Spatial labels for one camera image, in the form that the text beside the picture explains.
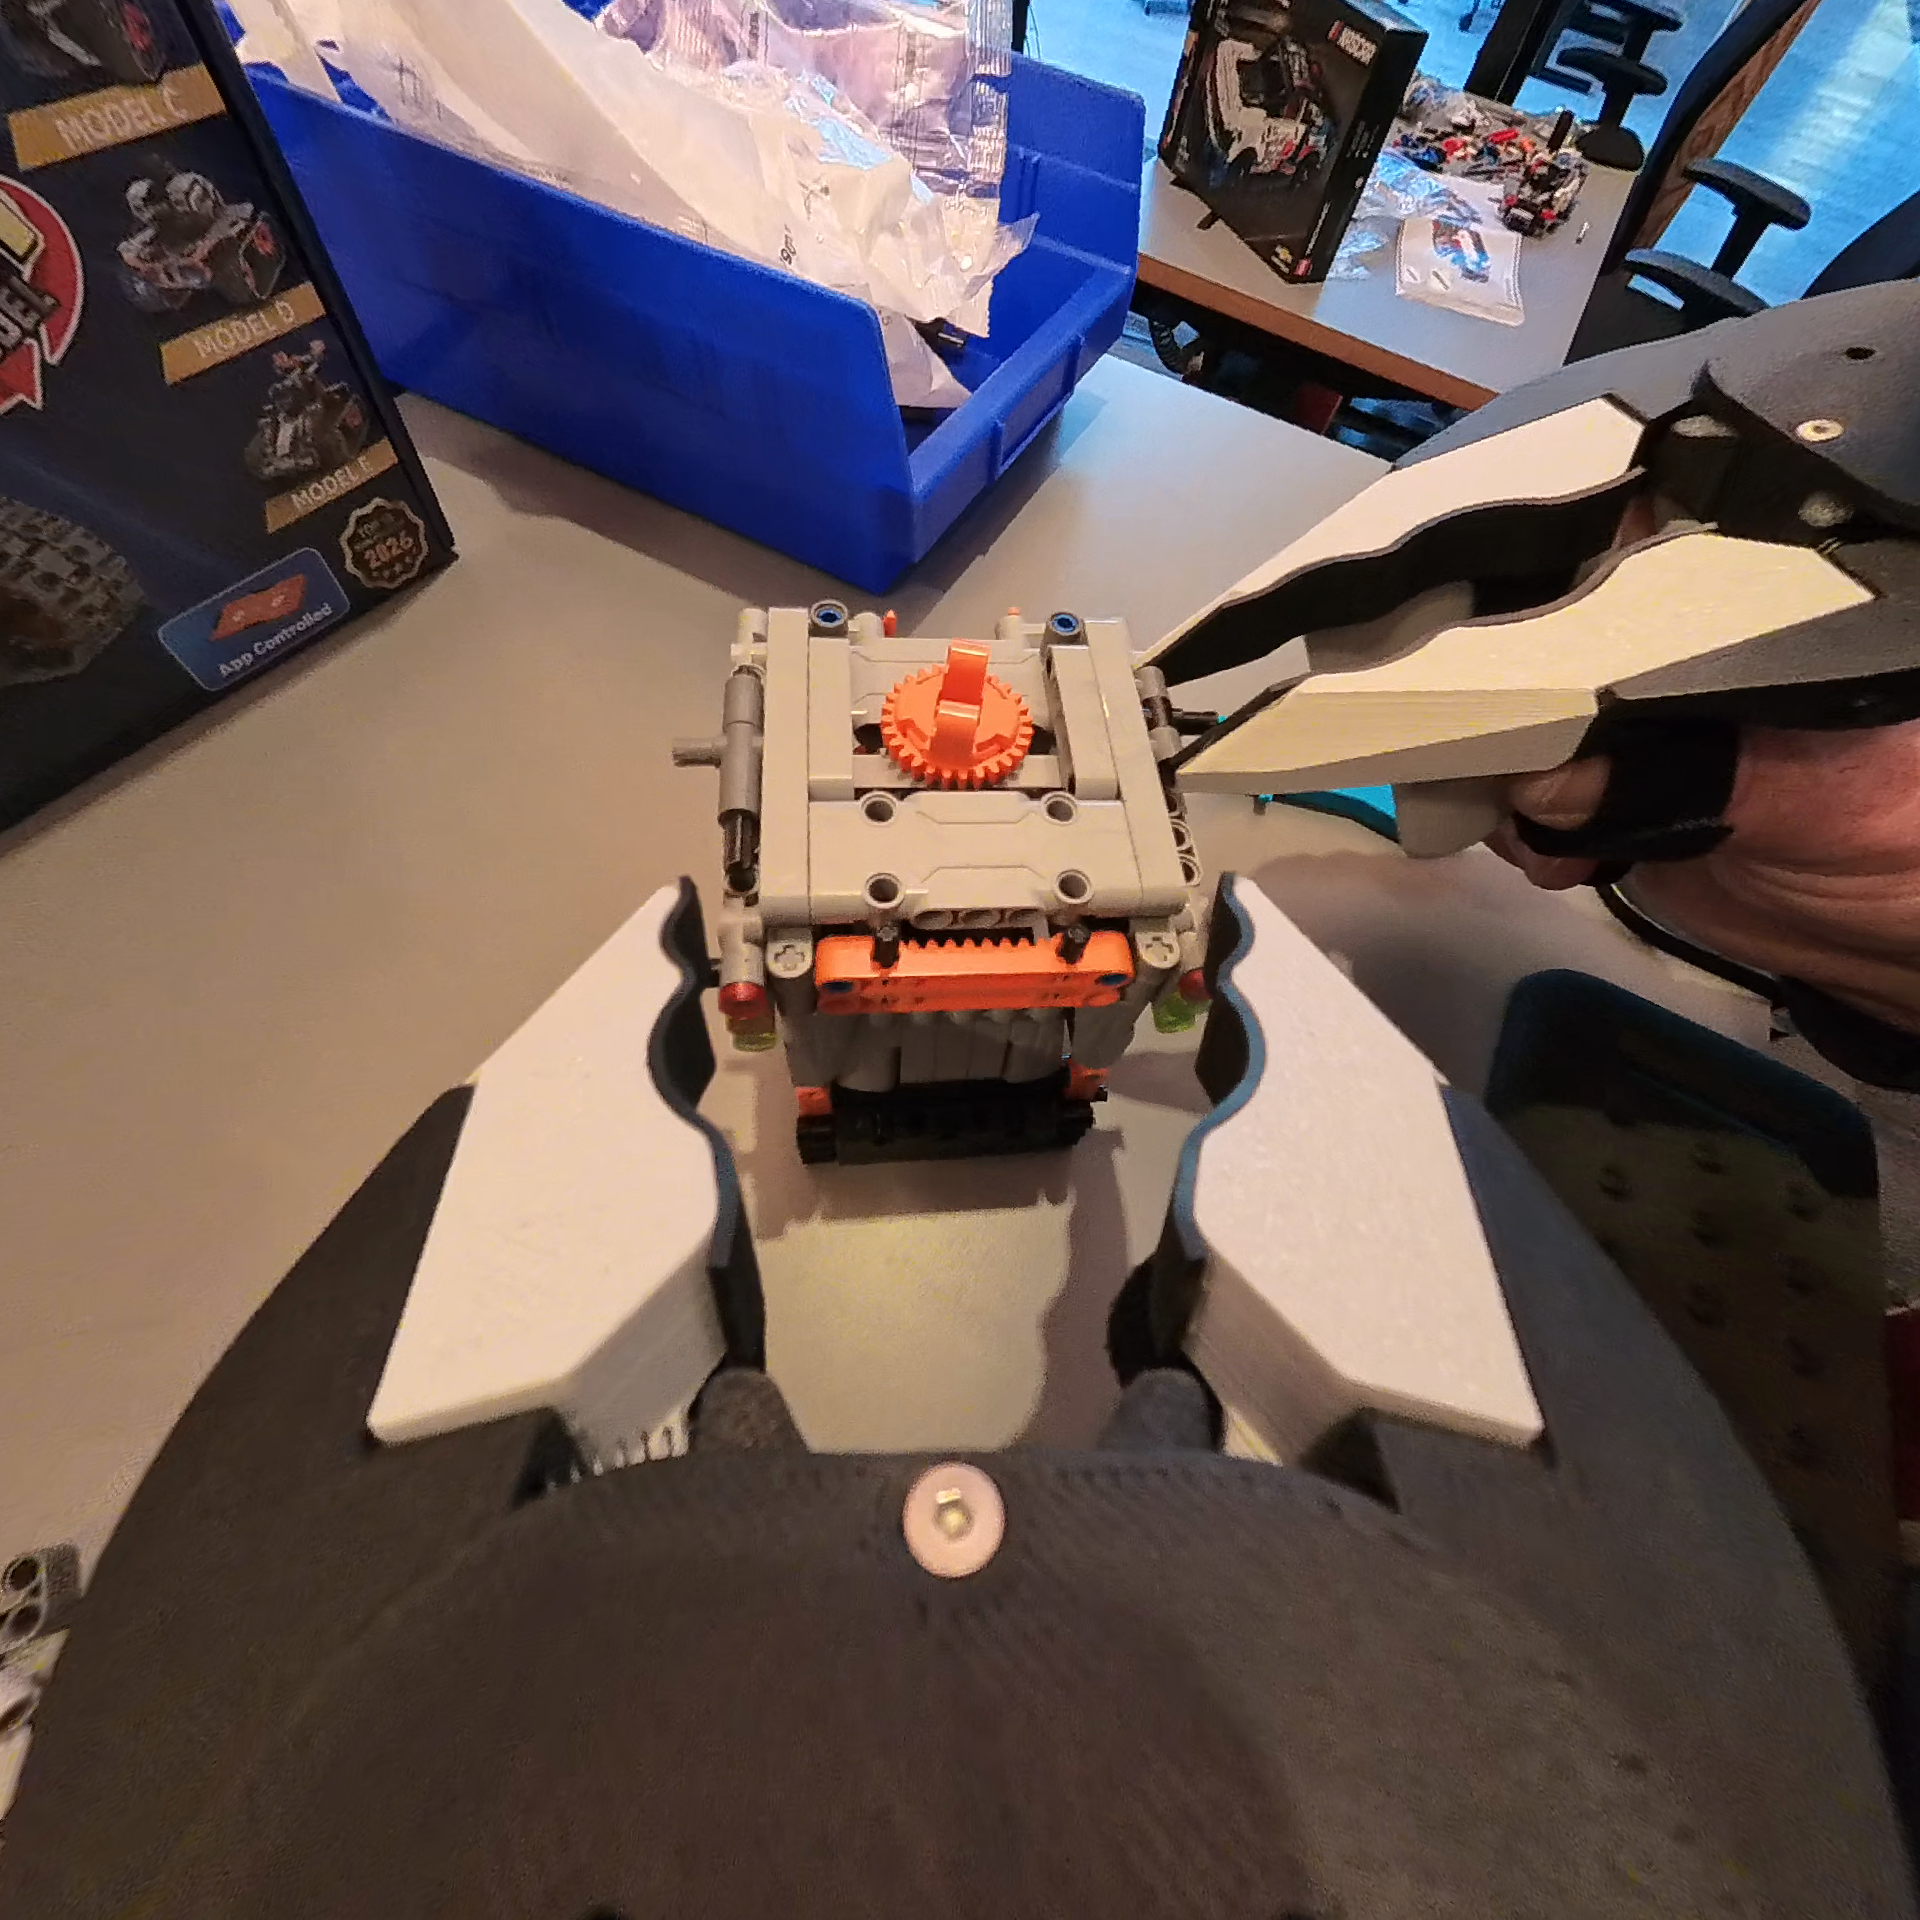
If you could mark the dark blue robot kit box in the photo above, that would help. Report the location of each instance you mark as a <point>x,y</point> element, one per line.
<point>181,451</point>

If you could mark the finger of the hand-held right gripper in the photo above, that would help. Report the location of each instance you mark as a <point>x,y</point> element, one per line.
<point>1501,704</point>
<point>1470,481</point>

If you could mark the black office chair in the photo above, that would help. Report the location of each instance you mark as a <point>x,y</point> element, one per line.
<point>1740,187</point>
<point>1612,141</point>

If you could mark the crumpled clear plastic bags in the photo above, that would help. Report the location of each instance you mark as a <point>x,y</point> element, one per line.
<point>630,90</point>

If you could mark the white instruction leaflet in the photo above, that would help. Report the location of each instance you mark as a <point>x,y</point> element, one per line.
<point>1463,262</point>

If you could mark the person's right hand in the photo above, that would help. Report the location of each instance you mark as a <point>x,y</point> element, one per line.
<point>1829,869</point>

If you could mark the black toy box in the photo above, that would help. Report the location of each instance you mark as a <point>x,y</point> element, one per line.
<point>1290,134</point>

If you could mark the pile of loose bricks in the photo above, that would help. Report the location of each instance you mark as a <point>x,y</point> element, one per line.
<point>1501,165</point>

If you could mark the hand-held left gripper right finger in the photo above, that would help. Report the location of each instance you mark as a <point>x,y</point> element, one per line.
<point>1350,1201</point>

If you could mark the blue plastic bin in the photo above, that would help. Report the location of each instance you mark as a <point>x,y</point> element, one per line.
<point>630,345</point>

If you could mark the grey brick robot model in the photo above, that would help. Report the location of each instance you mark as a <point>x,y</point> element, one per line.
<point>961,838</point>

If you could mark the teal brick separator tool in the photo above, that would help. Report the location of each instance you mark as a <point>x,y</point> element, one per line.
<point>1337,810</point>

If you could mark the wooden edged table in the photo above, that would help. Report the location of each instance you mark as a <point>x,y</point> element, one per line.
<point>1350,316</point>

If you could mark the loose grey brick pieces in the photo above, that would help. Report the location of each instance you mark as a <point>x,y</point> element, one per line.
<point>30,1588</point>

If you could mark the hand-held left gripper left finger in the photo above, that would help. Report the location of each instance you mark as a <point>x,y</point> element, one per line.
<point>571,1201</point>

